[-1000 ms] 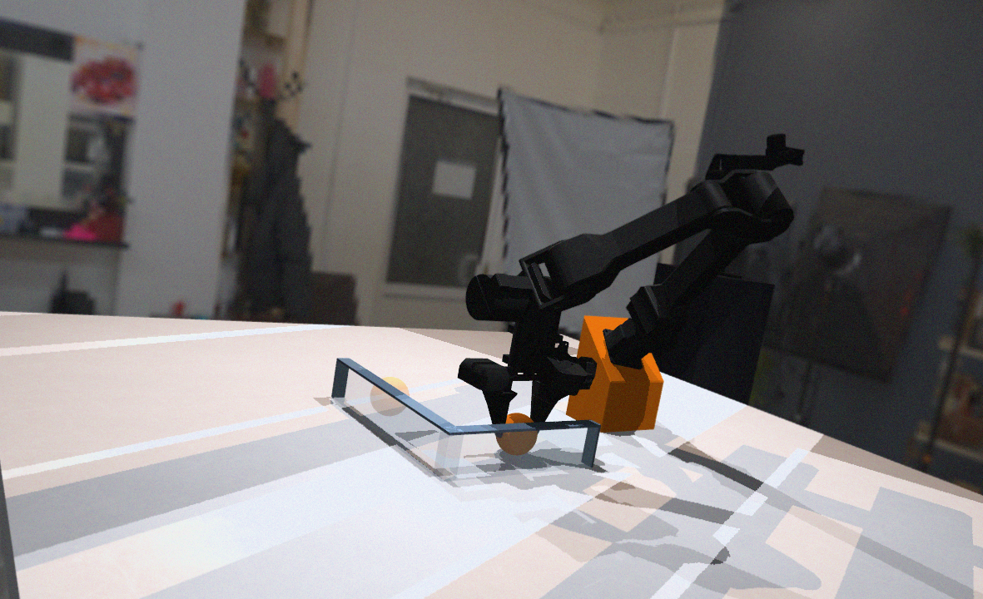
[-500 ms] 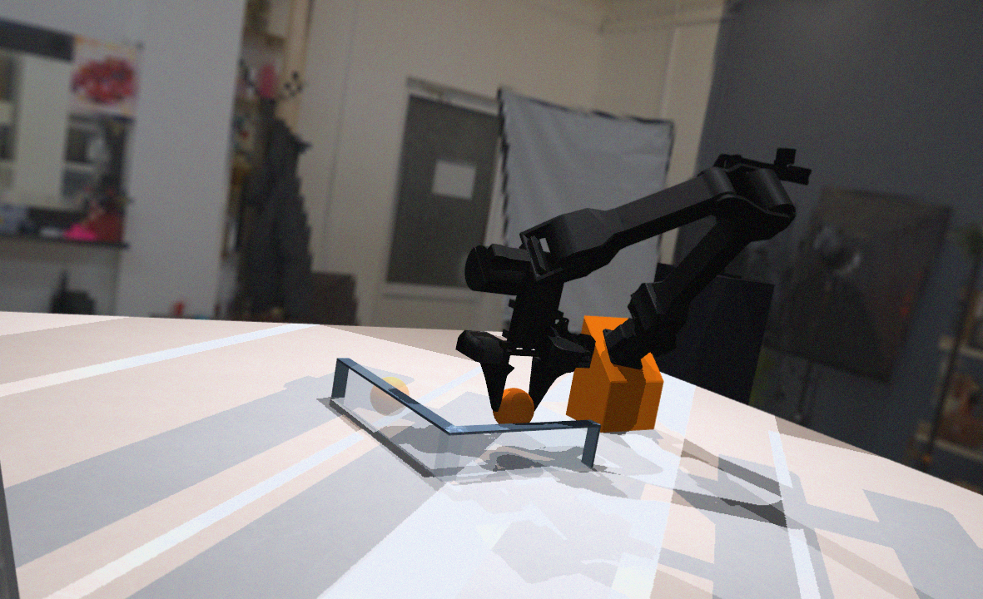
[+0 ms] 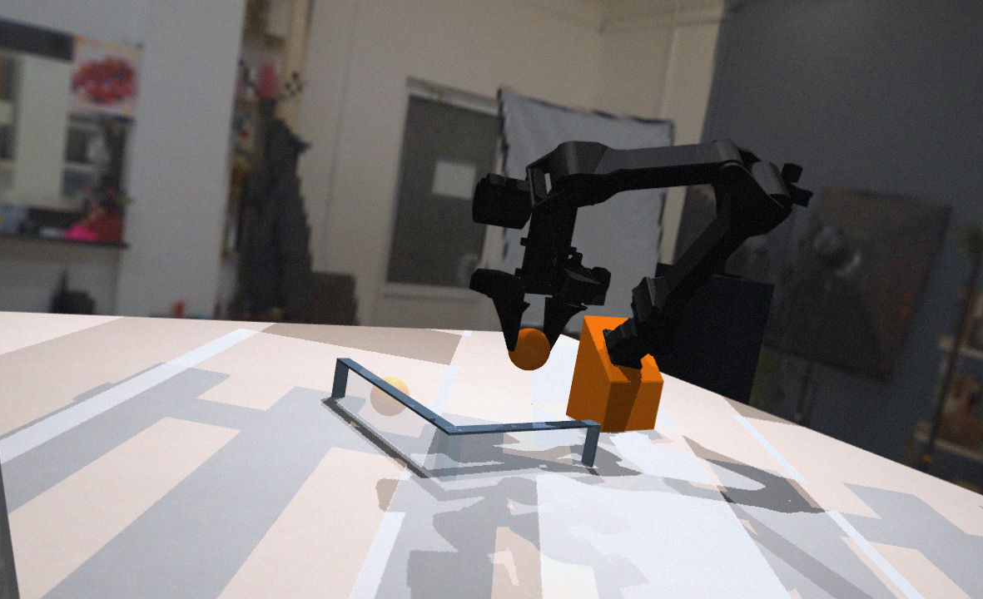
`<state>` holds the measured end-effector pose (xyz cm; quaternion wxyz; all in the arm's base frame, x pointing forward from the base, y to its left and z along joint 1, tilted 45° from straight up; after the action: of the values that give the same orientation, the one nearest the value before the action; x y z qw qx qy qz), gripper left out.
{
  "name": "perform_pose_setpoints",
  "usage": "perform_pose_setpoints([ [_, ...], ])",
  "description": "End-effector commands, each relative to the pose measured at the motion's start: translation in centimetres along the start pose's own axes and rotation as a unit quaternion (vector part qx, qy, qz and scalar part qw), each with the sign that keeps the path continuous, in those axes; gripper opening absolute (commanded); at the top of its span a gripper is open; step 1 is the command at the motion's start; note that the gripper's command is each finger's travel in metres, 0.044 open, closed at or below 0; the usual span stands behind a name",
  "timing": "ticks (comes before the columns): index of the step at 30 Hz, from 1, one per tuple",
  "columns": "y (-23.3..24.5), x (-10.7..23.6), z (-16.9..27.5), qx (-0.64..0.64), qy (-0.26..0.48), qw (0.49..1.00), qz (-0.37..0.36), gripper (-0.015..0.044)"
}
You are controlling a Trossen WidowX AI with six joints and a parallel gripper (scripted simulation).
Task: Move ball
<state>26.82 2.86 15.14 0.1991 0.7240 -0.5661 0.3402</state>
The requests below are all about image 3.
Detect clear blue l-shaped low wall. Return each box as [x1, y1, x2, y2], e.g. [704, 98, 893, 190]
[335, 358, 601, 468]

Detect orange see-through ball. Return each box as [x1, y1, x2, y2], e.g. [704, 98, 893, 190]
[382, 377, 410, 396]

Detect clear low corner walls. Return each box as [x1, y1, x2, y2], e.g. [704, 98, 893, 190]
[332, 361, 598, 482]

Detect orange-brown ball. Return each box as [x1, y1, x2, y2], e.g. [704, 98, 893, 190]
[508, 328, 550, 371]

